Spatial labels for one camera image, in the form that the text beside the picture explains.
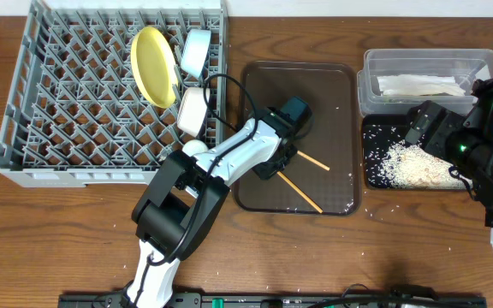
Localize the wooden chopstick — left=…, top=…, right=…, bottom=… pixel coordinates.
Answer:
left=276, top=171, right=323, bottom=214
left=297, top=151, right=330, bottom=171

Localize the pile of white rice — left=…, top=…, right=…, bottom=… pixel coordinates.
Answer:
left=365, top=126, right=470, bottom=190

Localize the cream plastic cup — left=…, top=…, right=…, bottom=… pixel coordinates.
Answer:
left=181, top=139, right=208, bottom=157

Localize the white paper napkin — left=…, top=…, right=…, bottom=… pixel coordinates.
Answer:
left=377, top=74, right=465, bottom=97

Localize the light blue plastic bowl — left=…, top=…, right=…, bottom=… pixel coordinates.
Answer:
left=181, top=29, right=211, bottom=79

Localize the yellow plastic plate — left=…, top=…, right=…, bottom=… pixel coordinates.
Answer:
left=130, top=27, right=178, bottom=109

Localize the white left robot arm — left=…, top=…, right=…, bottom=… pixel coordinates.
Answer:
left=121, top=97, right=312, bottom=307

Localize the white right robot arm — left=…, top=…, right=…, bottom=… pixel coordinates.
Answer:
left=405, top=78, right=493, bottom=249

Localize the black waste tray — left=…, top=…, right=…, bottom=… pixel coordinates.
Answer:
left=362, top=114, right=474, bottom=192

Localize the clear plastic waste bin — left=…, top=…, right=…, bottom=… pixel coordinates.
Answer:
left=357, top=49, right=493, bottom=116

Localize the dark brown serving tray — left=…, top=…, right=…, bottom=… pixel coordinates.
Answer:
left=233, top=61, right=361, bottom=216

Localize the grey plastic dish rack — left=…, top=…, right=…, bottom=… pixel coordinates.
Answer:
left=0, top=1, right=228, bottom=187

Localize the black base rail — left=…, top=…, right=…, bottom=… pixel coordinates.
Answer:
left=57, top=293, right=488, bottom=308

